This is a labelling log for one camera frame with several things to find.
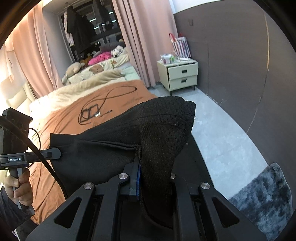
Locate black mesh sleeveless shirt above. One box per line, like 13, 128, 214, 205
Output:
50, 97, 210, 240

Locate hanging dark clothes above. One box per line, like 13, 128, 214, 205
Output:
63, 0, 117, 55

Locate person left hand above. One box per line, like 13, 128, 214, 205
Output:
4, 169, 34, 206

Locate cream blanket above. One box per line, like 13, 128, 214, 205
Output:
29, 69, 125, 114

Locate cream bedside cabinet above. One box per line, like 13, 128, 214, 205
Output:
157, 59, 199, 96

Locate beige plush toy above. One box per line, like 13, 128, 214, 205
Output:
61, 62, 85, 84

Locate pink curtain left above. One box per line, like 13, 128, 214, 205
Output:
6, 1, 63, 98

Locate pink curtain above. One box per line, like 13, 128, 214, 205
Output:
6, 1, 63, 98
112, 0, 178, 87

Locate pink cloth on bed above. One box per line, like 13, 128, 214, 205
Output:
88, 52, 112, 66

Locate grey fluffy rug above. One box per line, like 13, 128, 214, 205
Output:
229, 163, 292, 240

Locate pink curtain right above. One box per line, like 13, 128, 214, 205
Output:
112, 0, 178, 87

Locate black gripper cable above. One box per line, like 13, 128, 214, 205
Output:
0, 114, 68, 200

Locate black coiled cable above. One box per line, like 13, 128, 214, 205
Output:
78, 85, 138, 125

